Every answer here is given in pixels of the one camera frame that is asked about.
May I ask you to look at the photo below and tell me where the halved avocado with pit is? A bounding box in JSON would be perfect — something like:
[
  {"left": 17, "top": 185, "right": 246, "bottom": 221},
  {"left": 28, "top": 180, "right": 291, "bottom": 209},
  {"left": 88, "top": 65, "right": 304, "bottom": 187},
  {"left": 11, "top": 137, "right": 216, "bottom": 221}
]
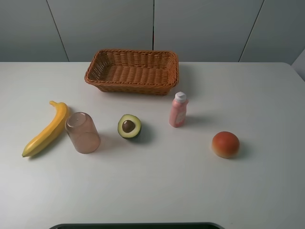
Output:
[{"left": 117, "top": 114, "right": 142, "bottom": 139}]

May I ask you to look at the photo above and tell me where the brown wicker basket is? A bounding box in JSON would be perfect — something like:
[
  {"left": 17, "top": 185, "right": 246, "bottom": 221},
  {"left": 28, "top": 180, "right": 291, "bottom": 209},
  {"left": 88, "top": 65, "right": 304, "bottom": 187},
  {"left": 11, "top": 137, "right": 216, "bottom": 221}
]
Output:
[{"left": 84, "top": 49, "right": 179, "bottom": 95}]

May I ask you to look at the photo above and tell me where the pink bottle white cap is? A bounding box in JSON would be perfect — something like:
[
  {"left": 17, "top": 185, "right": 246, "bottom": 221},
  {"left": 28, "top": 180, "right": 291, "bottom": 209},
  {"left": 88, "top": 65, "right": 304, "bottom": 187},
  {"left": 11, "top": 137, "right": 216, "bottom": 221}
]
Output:
[{"left": 169, "top": 92, "right": 188, "bottom": 127}]

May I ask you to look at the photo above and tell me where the translucent pink plastic cup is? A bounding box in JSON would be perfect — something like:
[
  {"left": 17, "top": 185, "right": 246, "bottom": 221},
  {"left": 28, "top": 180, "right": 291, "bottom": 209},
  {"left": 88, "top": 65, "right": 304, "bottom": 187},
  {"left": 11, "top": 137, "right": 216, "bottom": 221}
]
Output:
[{"left": 65, "top": 112, "right": 101, "bottom": 154}]

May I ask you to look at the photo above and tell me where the round orange-red bread bun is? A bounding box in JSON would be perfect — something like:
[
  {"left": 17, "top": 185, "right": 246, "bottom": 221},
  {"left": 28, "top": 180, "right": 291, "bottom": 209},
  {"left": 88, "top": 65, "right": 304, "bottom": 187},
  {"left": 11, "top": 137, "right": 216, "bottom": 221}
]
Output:
[{"left": 212, "top": 131, "right": 240, "bottom": 158}]

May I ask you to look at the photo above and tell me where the yellow banana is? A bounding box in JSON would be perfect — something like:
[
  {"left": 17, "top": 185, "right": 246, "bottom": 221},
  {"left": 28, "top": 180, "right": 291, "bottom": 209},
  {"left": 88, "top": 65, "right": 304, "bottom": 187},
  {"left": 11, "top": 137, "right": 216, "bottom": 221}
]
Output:
[{"left": 22, "top": 101, "right": 70, "bottom": 157}]

